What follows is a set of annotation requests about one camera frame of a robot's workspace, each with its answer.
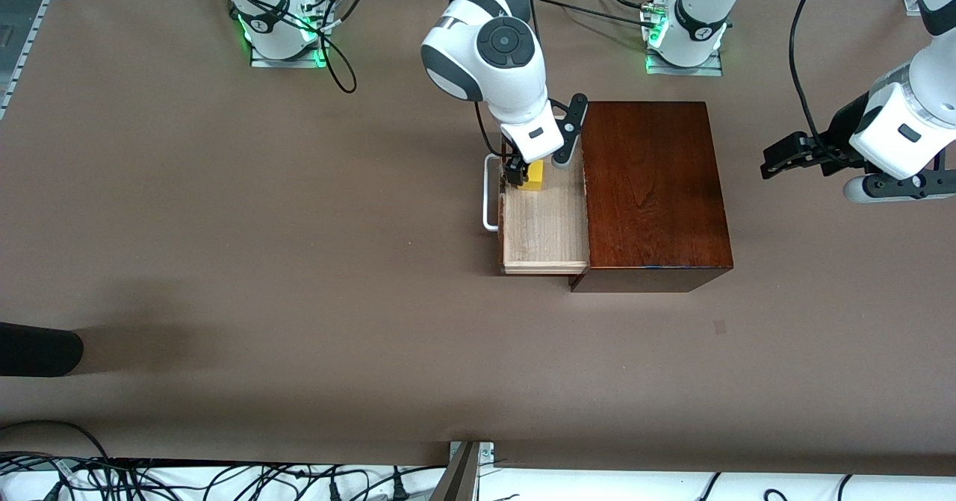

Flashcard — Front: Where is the silver metal door handle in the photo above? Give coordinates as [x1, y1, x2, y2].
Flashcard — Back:
[483, 154, 503, 231]

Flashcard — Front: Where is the wooden drawer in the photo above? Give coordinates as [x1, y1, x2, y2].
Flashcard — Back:
[497, 131, 591, 276]

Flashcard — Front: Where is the dark brown wooden cabinet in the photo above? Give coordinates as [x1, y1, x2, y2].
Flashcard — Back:
[569, 102, 734, 293]

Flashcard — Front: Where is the paper table cover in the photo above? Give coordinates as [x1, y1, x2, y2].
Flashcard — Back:
[0, 0, 956, 479]

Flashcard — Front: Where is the dark grey metal beam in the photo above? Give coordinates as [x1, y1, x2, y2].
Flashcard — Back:
[429, 443, 480, 501]

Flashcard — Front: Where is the black round-ended cylinder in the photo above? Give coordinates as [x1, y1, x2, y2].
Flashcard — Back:
[0, 322, 84, 377]

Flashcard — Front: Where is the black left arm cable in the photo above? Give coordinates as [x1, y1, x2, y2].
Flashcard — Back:
[788, 0, 841, 162]

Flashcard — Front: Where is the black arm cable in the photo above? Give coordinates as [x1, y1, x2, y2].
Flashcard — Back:
[788, 0, 841, 162]
[209, 0, 358, 95]

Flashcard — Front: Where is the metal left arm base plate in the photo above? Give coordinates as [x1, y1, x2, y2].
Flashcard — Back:
[646, 49, 724, 78]

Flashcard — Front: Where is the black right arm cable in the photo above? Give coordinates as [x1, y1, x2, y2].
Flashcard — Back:
[209, 0, 358, 95]

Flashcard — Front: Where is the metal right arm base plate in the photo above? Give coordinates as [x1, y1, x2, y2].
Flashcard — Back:
[250, 0, 333, 69]

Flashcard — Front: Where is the silver metal corner bracket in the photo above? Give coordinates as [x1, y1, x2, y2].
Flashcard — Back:
[450, 441, 495, 463]

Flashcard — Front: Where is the aluminium side rail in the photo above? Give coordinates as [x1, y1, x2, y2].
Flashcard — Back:
[0, 0, 75, 121]

